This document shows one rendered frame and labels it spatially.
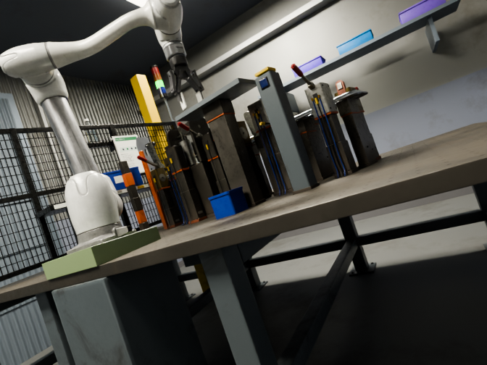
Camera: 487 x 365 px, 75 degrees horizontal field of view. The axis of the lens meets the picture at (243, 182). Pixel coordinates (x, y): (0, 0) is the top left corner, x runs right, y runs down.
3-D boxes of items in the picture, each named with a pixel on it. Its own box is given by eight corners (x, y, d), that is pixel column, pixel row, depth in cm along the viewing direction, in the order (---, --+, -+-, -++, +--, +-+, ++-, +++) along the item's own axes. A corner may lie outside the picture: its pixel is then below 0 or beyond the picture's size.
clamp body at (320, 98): (359, 170, 125) (329, 83, 126) (351, 175, 115) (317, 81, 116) (342, 176, 129) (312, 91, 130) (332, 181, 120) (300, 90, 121)
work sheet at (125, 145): (150, 171, 251) (137, 134, 251) (125, 176, 232) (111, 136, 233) (148, 171, 252) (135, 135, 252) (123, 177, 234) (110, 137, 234)
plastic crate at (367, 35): (377, 45, 312) (373, 34, 312) (375, 38, 292) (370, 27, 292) (343, 61, 328) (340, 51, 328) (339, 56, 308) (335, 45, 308)
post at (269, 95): (319, 185, 117) (280, 72, 118) (311, 189, 111) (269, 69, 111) (301, 190, 121) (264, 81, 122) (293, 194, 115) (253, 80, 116)
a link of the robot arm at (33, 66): (40, 32, 121) (53, 51, 135) (-13, 42, 117) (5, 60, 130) (51, 64, 121) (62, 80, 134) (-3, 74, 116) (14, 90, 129)
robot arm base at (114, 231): (113, 239, 106) (109, 223, 106) (65, 256, 113) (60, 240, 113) (146, 229, 123) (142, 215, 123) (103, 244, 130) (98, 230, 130)
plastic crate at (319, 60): (328, 68, 335) (325, 59, 335) (324, 64, 316) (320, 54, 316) (301, 82, 351) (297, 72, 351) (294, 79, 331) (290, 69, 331)
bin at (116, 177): (145, 184, 219) (138, 166, 219) (101, 194, 196) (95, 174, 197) (133, 189, 230) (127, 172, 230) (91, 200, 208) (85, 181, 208)
